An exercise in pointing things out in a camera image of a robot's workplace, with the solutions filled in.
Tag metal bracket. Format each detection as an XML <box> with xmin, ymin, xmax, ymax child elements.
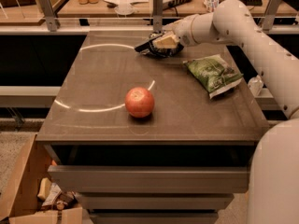
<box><xmin>152</xmin><ymin>0</ymin><xmax>163</xmax><ymax>33</ymax></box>
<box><xmin>38</xmin><ymin>0</ymin><xmax>59</xmax><ymax>32</ymax></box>
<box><xmin>259</xmin><ymin>0</ymin><xmax>282</xmax><ymax>31</ymax></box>

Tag grey power strip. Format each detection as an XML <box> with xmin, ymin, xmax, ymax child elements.
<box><xmin>163</xmin><ymin>0</ymin><xmax>192</xmax><ymax>10</ymax></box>

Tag blue chip bag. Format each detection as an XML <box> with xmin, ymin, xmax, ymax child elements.
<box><xmin>134</xmin><ymin>32</ymin><xmax>184</xmax><ymax>58</ymax></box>

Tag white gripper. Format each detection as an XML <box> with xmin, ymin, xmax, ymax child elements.
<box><xmin>152</xmin><ymin>14</ymin><xmax>200</xmax><ymax>49</ymax></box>

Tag metal bracket right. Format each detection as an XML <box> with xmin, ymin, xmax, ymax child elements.
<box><xmin>259</xmin><ymin>0</ymin><xmax>282</xmax><ymax>31</ymax></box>

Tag snack packet in box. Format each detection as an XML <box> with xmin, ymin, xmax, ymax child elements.
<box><xmin>41</xmin><ymin>183</ymin><xmax>75</xmax><ymax>210</ymax></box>

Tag cardboard box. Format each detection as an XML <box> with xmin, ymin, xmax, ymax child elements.
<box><xmin>0</xmin><ymin>135</ymin><xmax>83</xmax><ymax>224</ymax></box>

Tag red apple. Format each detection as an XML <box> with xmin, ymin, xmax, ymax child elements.
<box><xmin>125</xmin><ymin>87</ymin><xmax>155</xmax><ymax>119</ymax></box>

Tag yellow sponge in box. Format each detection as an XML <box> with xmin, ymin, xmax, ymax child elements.
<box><xmin>37</xmin><ymin>177</ymin><xmax>51</xmax><ymax>201</ymax></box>

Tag white bowl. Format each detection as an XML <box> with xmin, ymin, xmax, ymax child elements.
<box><xmin>115</xmin><ymin>0</ymin><xmax>135</xmax><ymax>16</ymax></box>

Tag clear plastic bottle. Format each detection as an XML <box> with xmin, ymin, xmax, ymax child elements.
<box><xmin>248</xmin><ymin>75</ymin><xmax>263</xmax><ymax>97</ymax></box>

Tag metal bracket middle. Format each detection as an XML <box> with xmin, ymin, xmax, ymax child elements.
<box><xmin>152</xmin><ymin>0</ymin><xmax>163</xmax><ymax>33</ymax></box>

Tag metal bracket left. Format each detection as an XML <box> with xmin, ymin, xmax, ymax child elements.
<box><xmin>38</xmin><ymin>0</ymin><xmax>59</xmax><ymax>32</ymax></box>

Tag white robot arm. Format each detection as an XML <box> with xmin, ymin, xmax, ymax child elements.
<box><xmin>154</xmin><ymin>0</ymin><xmax>299</xmax><ymax>224</ymax></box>

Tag grey drawer cabinet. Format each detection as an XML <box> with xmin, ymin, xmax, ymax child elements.
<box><xmin>36</xmin><ymin>31</ymin><xmax>268</xmax><ymax>224</ymax></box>

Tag green chip bag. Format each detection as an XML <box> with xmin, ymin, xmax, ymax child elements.
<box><xmin>183</xmin><ymin>54</ymin><xmax>243</xmax><ymax>99</ymax></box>

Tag white paper cup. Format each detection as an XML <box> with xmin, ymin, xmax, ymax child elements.
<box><xmin>204</xmin><ymin>0</ymin><xmax>219</xmax><ymax>12</ymax></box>

